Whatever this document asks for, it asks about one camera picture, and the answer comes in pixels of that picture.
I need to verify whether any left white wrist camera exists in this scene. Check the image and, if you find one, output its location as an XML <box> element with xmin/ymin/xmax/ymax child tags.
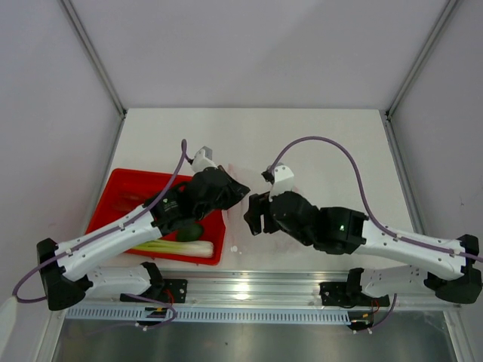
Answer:
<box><xmin>186</xmin><ymin>146</ymin><xmax>217</xmax><ymax>173</ymax></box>

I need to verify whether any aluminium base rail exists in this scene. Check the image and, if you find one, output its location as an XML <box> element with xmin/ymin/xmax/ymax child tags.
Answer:
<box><xmin>51</xmin><ymin>269</ymin><xmax>462</xmax><ymax>307</ymax></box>

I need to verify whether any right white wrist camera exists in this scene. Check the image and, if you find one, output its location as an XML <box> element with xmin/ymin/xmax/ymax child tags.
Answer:
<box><xmin>262</xmin><ymin>164</ymin><xmax>294</xmax><ymax>199</ymax></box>

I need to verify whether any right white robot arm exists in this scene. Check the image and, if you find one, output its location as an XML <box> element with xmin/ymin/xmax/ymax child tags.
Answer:
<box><xmin>244</xmin><ymin>192</ymin><xmax>482</xmax><ymax>308</ymax></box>

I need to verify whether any slotted cable duct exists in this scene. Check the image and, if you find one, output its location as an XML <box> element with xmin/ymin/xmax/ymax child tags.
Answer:
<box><xmin>66</xmin><ymin>304</ymin><xmax>365</xmax><ymax>325</ymax></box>

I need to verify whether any green avocado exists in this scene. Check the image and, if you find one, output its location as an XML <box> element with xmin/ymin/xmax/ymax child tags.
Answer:
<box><xmin>175</xmin><ymin>223</ymin><xmax>204</xmax><ymax>242</ymax></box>

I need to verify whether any red plastic tray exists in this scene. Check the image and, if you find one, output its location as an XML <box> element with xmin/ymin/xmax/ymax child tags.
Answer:
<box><xmin>85</xmin><ymin>168</ymin><xmax>226</xmax><ymax>265</ymax></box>

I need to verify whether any clear zip top bag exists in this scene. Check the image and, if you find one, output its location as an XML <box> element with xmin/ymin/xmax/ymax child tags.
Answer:
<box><xmin>223</xmin><ymin>164</ymin><xmax>303</xmax><ymax>259</ymax></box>

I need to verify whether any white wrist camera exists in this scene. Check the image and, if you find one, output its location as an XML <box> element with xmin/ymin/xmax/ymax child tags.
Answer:
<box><xmin>262</xmin><ymin>164</ymin><xmax>294</xmax><ymax>199</ymax></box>
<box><xmin>186</xmin><ymin>146</ymin><xmax>217</xmax><ymax>173</ymax></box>

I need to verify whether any red toy lobster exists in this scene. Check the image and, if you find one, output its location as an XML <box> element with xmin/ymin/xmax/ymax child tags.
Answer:
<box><xmin>111</xmin><ymin>192</ymin><xmax>147</xmax><ymax>213</ymax></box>

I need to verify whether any green celery stalk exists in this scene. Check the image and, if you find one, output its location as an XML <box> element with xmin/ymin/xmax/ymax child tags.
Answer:
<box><xmin>132</xmin><ymin>240</ymin><xmax>214</xmax><ymax>258</ymax></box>

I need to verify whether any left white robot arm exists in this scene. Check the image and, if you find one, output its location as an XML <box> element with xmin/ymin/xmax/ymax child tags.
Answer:
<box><xmin>37</xmin><ymin>167</ymin><xmax>250</xmax><ymax>311</ymax></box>

